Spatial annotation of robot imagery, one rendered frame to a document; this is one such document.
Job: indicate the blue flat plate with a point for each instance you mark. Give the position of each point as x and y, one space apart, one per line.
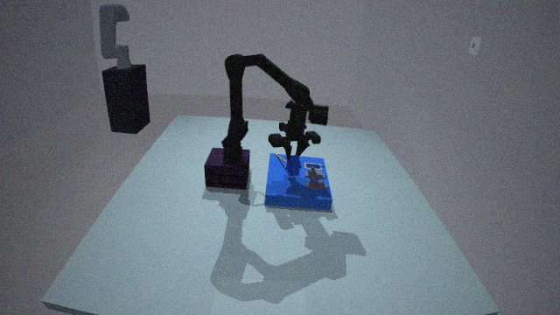
310 190

